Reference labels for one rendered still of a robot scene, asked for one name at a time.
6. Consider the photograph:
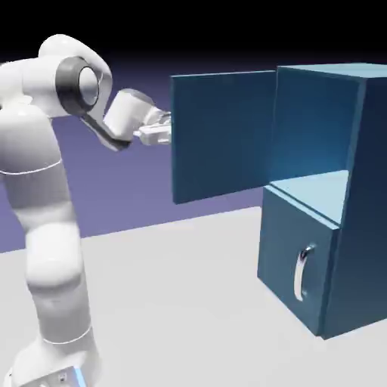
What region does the curved silver door handle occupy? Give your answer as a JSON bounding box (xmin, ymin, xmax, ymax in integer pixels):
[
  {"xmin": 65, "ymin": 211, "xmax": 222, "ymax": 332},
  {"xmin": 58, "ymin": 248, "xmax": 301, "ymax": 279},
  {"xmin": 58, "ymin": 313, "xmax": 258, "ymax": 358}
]
[{"xmin": 293, "ymin": 244, "xmax": 316, "ymax": 302}]

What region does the blue cabinet door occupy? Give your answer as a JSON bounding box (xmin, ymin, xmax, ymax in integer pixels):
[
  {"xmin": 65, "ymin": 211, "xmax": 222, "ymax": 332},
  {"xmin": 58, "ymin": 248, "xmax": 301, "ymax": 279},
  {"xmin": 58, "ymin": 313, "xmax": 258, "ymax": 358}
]
[
  {"xmin": 169, "ymin": 70, "xmax": 277, "ymax": 205},
  {"xmin": 257, "ymin": 185, "xmax": 340, "ymax": 337}
]

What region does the blue closed cabinet door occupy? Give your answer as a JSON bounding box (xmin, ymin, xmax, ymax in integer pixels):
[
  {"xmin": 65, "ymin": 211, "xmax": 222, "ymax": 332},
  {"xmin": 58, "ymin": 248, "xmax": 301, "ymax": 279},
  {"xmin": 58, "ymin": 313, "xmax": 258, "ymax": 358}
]
[{"xmin": 257, "ymin": 185, "xmax": 340, "ymax": 337}]

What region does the blue cabinet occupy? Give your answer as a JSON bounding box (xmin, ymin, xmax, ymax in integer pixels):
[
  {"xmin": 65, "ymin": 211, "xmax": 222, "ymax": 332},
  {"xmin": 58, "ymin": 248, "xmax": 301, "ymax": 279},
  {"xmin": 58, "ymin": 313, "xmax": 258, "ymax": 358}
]
[{"xmin": 257, "ymin": 62, "xmax": 387, "ymax": 341}]

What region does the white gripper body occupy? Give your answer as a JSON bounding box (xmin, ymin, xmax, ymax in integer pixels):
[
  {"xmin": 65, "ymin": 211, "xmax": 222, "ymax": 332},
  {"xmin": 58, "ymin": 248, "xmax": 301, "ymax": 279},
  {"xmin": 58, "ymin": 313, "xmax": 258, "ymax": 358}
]
[{"xmin": 133, "ymin": 122, "xmax": 172, "ymax": 147}]

